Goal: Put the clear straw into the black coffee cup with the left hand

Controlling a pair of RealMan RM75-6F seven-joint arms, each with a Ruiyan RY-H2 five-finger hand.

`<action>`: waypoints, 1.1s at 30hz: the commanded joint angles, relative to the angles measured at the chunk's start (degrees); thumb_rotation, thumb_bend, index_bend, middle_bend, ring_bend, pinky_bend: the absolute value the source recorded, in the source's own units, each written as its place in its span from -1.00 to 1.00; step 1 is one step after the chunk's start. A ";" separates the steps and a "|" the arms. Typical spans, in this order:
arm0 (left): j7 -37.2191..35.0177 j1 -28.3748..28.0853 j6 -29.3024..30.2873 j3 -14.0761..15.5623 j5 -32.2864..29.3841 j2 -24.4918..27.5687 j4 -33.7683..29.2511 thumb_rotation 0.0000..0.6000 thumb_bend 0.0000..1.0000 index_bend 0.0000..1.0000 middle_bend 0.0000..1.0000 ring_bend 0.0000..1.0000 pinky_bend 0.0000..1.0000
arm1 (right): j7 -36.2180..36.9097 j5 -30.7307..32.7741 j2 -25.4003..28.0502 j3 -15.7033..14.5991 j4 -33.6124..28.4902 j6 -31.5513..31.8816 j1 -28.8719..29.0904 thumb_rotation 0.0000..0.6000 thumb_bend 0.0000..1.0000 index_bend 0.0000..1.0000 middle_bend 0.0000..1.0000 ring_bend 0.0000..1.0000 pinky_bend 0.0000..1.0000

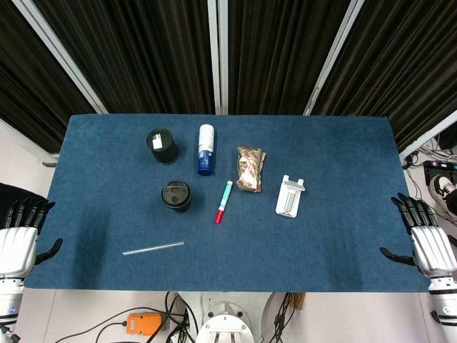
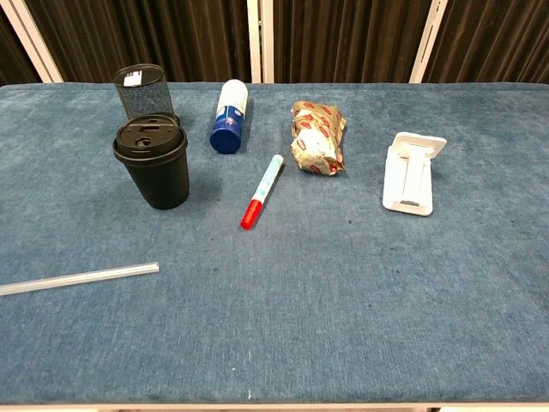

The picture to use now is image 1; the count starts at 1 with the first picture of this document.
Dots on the clear plastic straw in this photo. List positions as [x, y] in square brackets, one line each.
[153, 248]

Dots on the blue and white spray bottle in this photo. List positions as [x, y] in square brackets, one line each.
[206, 150]

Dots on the black cylindrical can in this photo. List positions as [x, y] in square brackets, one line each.
[162, 145]

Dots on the blue table cloth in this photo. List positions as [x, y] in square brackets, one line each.
[321, 250]

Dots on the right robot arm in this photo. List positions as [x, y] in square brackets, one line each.
[444, 303]

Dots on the black lidded cup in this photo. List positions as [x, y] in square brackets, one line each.
[175, 196]

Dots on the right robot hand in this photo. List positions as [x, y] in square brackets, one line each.
[428, 246]

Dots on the crumpled red patterned snack bag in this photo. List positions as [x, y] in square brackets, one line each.
[251, 169]

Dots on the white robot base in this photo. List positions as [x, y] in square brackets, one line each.
[225, 321]

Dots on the white and black sneaker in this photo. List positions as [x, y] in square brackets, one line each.
[442, 193]

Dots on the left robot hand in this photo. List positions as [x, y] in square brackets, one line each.
[18, 246]

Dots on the red and green marker pen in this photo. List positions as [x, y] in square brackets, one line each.
[224, 202]

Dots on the white plastic phone stand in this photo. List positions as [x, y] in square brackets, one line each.
[290, 196]

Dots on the orange box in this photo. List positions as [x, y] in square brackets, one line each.
[144, 323]

